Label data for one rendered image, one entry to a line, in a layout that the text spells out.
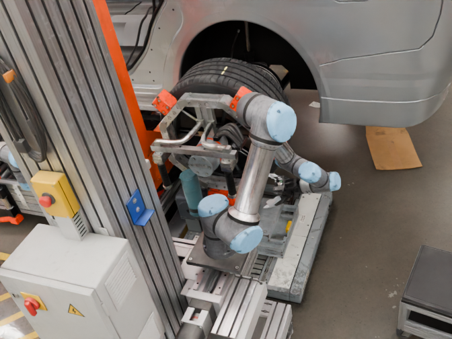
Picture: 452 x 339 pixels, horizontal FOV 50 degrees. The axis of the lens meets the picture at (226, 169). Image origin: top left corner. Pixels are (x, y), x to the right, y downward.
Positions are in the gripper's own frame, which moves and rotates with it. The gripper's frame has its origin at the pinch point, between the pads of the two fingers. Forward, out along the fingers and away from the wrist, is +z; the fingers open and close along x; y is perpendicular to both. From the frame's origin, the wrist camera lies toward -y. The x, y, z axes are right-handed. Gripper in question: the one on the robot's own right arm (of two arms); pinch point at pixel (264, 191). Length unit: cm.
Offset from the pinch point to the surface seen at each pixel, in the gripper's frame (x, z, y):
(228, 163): -9.3, 8.8, 16.2
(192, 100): -40, 26, 24
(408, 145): -75, -15, -160
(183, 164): -21, 53, -3
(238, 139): -20.8, 6.4, 13.3
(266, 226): 1, 36, -58
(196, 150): -15.6, 23.1, 21.7
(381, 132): -89, 5, -161
